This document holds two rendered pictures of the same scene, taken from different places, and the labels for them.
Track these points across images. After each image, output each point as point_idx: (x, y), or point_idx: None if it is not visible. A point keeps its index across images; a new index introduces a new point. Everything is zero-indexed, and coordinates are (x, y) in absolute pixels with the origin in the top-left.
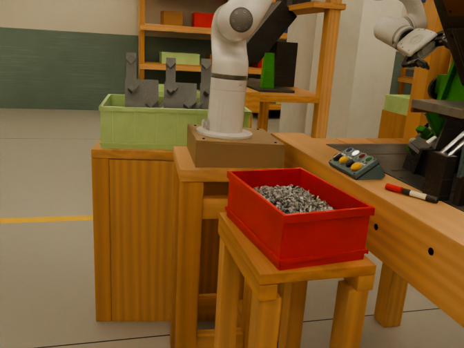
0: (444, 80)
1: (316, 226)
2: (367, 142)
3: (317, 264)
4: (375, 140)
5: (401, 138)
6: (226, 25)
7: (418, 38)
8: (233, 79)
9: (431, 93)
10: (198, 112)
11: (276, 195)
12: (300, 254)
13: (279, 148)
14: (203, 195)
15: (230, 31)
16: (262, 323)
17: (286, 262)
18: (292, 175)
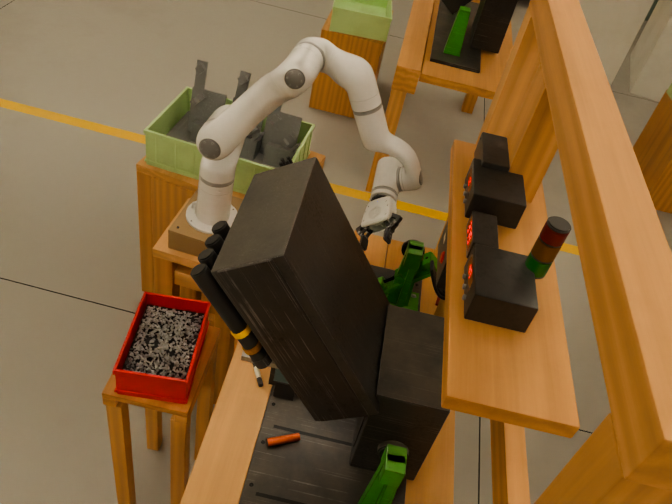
0: (406, 251)
1: (141, 380)
2: (377, 250)
3: (147, 398)
4: (393, 247)
5: (432, 249)
6: (197, 148)
7: (376, 212)
8: (211, 185)
9: (402, 252)
10: None
11: (161, 329)
12: (131, 390)
13: None
14: (179, 266)
15: (201, 154)
16: (109, 414)
17: (120, 392)
18: (201, 306)
